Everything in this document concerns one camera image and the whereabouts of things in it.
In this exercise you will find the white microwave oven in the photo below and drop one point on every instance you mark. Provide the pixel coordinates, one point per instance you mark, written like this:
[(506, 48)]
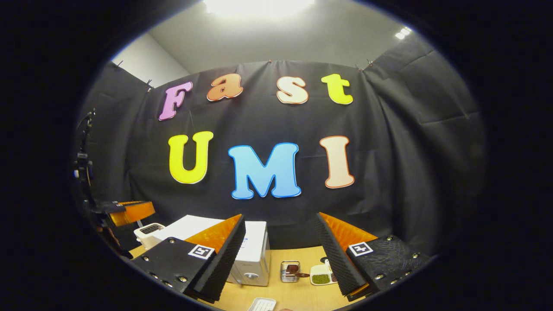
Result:
[(255, 250)]

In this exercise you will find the large ceiling light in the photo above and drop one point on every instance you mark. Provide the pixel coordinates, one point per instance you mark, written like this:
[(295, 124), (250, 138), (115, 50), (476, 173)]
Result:
[(259, 7)]

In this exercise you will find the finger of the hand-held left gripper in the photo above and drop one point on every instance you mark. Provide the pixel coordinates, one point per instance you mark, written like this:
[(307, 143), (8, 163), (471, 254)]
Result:
[(134, 212)]

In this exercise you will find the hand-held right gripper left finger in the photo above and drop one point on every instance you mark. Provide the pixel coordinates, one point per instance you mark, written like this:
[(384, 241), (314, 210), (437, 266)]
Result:
[(224, 259)]

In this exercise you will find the white rectangular tray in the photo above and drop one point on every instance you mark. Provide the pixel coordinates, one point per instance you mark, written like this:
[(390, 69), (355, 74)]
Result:
[(261, 304)]

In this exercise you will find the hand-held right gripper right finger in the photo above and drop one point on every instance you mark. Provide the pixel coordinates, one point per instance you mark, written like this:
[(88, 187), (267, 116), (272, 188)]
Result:
[(332, 255)]

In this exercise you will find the small ceiling light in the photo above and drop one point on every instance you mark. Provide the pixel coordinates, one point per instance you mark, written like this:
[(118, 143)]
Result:
[(402, 33)]

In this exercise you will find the white divided dish with beans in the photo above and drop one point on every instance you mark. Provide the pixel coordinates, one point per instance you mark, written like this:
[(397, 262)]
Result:
[(320, 278)]

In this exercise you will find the brown spoon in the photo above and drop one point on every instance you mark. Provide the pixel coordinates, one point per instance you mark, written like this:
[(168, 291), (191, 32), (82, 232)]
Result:
[(302, 274)]

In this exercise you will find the white toaster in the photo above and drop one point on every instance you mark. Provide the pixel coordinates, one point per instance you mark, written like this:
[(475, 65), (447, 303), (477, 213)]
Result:
[(149, 235)]

